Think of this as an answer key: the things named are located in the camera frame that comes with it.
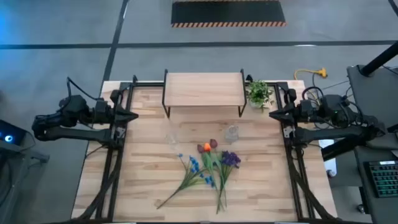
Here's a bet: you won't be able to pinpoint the blue artificial flower bunch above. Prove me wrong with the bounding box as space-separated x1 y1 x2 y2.
157 153 216 210

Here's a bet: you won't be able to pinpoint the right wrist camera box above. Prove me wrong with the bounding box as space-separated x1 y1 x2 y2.
284 88 298 104

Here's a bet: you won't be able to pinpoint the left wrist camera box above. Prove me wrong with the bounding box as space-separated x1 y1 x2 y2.
109 89 123 105

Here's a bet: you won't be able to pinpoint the black diagonal pole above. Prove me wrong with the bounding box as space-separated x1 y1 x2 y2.
359 40 398 77

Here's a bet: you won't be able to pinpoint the yellow extension cord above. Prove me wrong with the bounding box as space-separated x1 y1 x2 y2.
294 67 329 80

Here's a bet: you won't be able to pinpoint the black computer with blue light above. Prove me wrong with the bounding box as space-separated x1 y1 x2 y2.
0 119 27 146

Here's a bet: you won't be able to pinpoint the green plant in white pot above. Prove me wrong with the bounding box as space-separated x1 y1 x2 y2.
245 80 275 113

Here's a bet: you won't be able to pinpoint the white flat floor object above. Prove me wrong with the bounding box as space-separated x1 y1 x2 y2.
317 139 338 179

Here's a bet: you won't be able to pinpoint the black hazard-striped floor mat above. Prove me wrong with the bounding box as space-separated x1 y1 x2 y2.
170 0 287 28

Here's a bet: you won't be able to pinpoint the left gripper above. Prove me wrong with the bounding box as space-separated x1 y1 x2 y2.
94 98 139 126

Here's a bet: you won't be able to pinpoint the purple artificial flower bunch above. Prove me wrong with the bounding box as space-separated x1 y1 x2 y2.
216 150 242 215

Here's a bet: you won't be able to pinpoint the patterned cut-glass vase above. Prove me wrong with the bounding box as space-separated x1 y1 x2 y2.
224 124 240 144

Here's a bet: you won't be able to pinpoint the grey equipment cart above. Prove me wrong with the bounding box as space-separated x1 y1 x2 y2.
0 139 50 224

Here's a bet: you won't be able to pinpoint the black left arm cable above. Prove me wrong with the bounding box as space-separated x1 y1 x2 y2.
66 76 103 102

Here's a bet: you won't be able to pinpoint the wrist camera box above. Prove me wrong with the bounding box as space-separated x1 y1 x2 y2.
109 89 123 105
284 88 298 104

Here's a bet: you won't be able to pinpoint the dark grey desk top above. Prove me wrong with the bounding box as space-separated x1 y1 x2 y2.
346 64 398 147
354 146 398 224

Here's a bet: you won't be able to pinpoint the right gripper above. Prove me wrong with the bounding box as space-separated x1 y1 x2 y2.
269 99 315 126

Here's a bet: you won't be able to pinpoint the wooden shelf black metal legs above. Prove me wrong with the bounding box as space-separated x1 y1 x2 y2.
161 68 248 119

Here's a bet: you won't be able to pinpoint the tall clear glass vase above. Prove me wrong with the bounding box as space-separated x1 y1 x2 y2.
164 121 183 154

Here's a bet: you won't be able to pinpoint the black metal table frame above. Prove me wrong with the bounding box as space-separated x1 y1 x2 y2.
73 74 341 223

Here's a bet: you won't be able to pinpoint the black desk support bar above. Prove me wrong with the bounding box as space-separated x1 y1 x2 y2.
321 136 368 162

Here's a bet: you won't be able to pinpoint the black backlit keyboard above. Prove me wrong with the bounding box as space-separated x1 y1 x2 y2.
363 160 398 198

